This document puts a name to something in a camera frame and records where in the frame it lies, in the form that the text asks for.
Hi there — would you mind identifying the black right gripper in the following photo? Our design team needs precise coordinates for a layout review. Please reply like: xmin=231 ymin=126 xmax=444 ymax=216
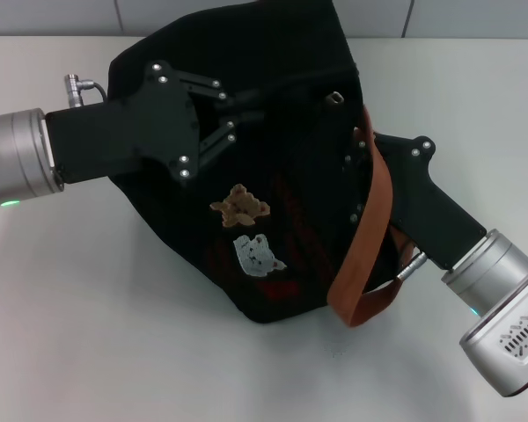
xmin=341 ymin=131 xmax=488 ymax=271

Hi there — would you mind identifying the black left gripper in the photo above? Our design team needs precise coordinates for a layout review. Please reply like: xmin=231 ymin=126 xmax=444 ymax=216
xmin=44 ymin=61 xmax=266 ymax=182

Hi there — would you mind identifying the black food bag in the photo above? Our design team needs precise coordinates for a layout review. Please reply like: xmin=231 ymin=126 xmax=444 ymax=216
xmin=107 ymin=0 xmax=413 ymax=329

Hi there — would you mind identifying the right gripper plug with cable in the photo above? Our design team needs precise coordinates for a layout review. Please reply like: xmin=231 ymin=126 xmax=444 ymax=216
xmin=394 ymin=239 xmax=430 ymax=282

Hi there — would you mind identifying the gripper plug with cable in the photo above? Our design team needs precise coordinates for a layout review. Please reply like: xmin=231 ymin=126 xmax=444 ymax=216
xmin=62 ymin=73 xmax=110 ymax=109
xmin=394 ymin=239 xmax=430 ymax=282

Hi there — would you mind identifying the left gripper plug with cable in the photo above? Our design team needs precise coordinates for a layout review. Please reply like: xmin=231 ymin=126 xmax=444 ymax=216
xmin=62 ymin=73 xmax=110 ymax=109

